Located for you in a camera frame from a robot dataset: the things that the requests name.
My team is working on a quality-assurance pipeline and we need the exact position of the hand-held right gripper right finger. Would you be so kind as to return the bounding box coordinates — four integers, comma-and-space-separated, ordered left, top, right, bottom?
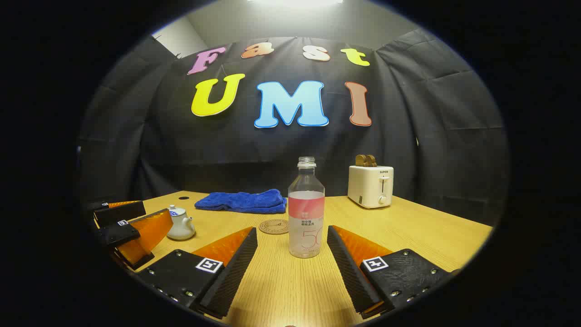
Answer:
326, 225, 460, 320

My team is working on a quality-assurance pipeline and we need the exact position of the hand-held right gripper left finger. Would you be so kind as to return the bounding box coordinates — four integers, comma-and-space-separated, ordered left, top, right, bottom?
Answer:
136, 226, 259, 320

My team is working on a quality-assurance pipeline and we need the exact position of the round wooden coaster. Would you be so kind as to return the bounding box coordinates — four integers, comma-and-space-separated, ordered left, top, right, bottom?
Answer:
259, 219, 290, 235

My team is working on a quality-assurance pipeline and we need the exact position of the white ceramic teacup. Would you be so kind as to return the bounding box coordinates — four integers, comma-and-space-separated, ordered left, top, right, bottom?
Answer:
167, 210, 196, 241

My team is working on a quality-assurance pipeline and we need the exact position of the clear pink-label water bottle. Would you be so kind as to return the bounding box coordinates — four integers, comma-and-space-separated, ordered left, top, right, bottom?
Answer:
288, 157, 325, 259

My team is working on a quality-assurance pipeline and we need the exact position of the blue towel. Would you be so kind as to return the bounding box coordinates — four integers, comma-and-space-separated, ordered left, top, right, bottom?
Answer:
194, 188, 288, 214

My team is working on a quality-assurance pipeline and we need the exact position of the cream toaster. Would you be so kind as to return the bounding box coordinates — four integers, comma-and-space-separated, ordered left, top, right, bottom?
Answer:
348, 165, 394, 209

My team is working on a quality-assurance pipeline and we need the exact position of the black backdrop cloth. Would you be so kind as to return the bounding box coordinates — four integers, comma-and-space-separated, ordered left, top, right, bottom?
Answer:
78, 28, 509, 228

